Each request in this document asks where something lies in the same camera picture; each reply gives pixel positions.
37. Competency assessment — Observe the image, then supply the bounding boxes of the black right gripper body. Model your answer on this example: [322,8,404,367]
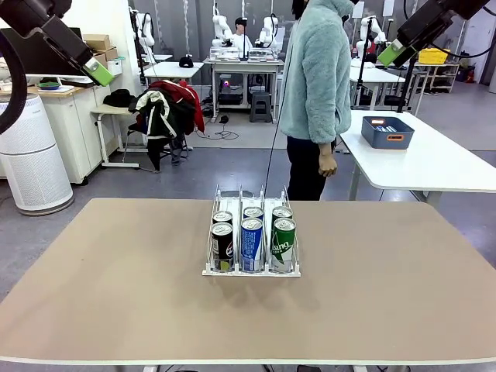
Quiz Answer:
[398,0,491,50]

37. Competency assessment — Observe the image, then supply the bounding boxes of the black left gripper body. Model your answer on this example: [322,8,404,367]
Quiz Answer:
[0,0,96,84]

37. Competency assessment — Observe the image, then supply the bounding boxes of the blue plastic bin orange trim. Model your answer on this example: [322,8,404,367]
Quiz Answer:
[361,115,415,150]

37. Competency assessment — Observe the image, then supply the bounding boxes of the right forearm teal fleece sleeve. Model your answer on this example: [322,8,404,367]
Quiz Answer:
[309,88,352,156]

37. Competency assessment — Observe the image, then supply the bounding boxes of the white can dispenser rack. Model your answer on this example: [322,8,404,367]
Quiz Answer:
[201,184,302,278]

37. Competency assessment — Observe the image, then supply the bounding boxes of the person's right hand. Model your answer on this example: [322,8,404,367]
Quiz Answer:
[318,149,339,178]

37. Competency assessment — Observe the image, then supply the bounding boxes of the white box teal lid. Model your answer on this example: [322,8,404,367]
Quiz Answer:
[106,57,126,77]

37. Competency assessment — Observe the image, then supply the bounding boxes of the white background desk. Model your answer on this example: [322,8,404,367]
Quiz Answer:
[348,57,408,113]
[143,60,205,85]

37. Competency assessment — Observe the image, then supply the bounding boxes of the black hat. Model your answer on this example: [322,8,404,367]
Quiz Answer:
[102,88,136,109]

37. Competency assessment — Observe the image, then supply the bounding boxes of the yellow plastic crate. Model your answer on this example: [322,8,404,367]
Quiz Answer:
[418,48,452,65]

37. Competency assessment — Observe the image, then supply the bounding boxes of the black floor stand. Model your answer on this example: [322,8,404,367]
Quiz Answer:
[385,53,423,114]

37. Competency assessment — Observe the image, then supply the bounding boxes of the small white side table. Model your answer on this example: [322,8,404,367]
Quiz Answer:
[91,104,141,171]

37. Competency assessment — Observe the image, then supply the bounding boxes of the wooden storage shelf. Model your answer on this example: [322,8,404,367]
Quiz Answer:
[416,61,462,94]

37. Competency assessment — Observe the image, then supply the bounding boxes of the white cabinet wooden top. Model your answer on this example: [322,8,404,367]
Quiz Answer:
[38,83,102,185]

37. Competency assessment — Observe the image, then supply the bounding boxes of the black white jacket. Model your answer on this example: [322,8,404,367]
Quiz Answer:
[127,91,195,174]

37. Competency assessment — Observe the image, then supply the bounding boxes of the teal fleece jacket torso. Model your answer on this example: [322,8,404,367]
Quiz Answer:
[279,0,353,145]

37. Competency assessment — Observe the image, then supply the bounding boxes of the red jacket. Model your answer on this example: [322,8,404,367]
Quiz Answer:
[149,79,205,135]

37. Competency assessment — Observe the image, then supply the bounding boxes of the white cylindrical air purifier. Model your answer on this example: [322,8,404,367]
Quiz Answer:
[0,92,74,217]

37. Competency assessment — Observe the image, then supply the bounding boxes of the large white table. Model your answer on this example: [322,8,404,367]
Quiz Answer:
[337,110,496,207]

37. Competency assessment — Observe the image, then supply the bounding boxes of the clear plastic box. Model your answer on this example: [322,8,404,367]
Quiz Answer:
[247,48,281,63]
[209,46,244,63]

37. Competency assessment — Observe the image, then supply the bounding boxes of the black computer case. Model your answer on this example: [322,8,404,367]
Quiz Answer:
[218,77,245,105]

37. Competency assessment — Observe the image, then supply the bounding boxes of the grey step stool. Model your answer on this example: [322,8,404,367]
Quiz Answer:
[250,91,274,124]

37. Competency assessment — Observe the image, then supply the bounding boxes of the grey background workbench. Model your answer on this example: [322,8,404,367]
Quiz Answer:
[203,57,286,117]

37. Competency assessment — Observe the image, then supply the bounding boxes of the black trousers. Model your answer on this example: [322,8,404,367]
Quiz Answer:
[286,135,339,202]

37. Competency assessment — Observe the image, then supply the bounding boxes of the background person with headset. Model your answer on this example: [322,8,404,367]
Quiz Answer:
[231,17,253,53]

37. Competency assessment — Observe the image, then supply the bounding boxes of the black Pepsi can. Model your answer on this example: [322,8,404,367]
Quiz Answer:
[210,222,235,271]
[212,210,234,228]

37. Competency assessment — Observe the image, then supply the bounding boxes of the black right arm hose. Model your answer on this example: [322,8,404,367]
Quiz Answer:
[401,0,496,60]

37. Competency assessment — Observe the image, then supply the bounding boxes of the thin black hanging cable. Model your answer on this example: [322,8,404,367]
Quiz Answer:
[265,22,295,195]

